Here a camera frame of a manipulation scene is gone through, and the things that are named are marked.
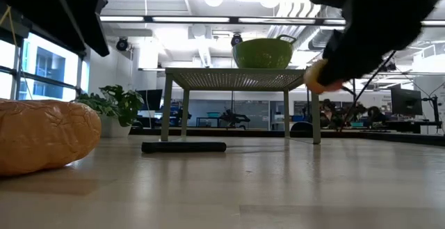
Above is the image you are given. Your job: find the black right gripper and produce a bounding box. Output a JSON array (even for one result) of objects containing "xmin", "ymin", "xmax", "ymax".
[{"xmin": 309, "ymin": 0, "xmax": 445, "ymax": 86}]

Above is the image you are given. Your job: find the yellow pear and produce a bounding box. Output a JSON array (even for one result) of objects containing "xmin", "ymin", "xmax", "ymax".
[{"xmin": 304, "ymin": 58, "xmax": 346, "ymax": 95}]

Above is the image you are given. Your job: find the green colander bowl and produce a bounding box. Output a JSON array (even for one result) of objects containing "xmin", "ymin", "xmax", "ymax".
[{"xmin": 232, "ymin": 34, "xmax": 298, "ymax": 70}]

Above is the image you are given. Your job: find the orange bread loaf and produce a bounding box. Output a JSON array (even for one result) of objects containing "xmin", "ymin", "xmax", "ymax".
[{"xmin": 0, "ymin": 98, "xmax": 103, "ymax": 177}]

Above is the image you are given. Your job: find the thin black slanted pole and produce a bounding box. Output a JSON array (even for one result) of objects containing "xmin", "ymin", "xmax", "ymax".
[{"xmin": 339, "ymin": 50, "xmax": 397, "ymax": 132}]

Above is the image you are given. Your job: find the person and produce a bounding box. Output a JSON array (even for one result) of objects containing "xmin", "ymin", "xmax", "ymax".
[
  {"xmin": 321, "ymin": 99, "xmax": 334, "ymax": 129},
  {"xmin": 368, "ymin": 106, "xmax": 383, "ymax": 124}
]

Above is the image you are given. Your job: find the large black monitor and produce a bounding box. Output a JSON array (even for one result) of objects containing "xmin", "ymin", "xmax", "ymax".
[{"xmin": 389, "ymin": 88, "xmax": 423, "ymax": 117}]

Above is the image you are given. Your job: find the black office chair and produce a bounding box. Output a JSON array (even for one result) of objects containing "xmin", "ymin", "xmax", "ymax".
[{"xmin": 290, "ymin": 120, "xmax": 314, "ymax": 134}]

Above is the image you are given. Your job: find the black background desk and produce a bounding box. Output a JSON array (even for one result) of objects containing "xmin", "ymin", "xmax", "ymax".
[{"xmin": 382, "ymin": 120, "xmax": 443, "ymax": 134}]

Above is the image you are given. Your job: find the green leafy plant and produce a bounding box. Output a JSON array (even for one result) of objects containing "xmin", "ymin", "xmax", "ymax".
[{"xmin": 74, "ymin": 84, "xmax": 145, "ymax": 128}]

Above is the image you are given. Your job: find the pale green perforated shelf stand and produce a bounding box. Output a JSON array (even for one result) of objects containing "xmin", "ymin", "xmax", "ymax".
[{"xmin": 160, "ymin": 68, "xmax": 321, "ymax": 145}]

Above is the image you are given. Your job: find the small black monitor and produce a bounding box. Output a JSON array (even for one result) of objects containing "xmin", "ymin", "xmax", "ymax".
[{"xmin": 136, "ymin": 88, "xmax": 163, "ymax": 111}]

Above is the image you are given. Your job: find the long ceiling light bar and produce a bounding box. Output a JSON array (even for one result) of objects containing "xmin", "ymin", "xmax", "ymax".
[{"xmin": 99, "ymin": 15, "xmax": 445, "ymax": 27}]

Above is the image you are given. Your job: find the white plant pot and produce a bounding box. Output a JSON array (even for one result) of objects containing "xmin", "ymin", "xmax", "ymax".
[{"xmin": 99, "ymin": 113, "xmax": 132, "ymax": 139}]

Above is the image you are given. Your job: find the black bar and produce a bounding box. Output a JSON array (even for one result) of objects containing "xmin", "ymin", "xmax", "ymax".
[{"xmin": 141, "ymin": 141, "xmax": 227, "ymax": 154}]

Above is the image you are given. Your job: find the yellow cable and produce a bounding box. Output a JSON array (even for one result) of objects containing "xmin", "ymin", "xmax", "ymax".
[{"xmin": 0, "ymin": 5, "xmax": 12, "ymax": 28}]

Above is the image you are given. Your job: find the black window frame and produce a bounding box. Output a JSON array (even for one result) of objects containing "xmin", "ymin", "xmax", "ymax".
[{"xmin": 0, "ymin": 30, "xmax": 86, "ymax": 101}]

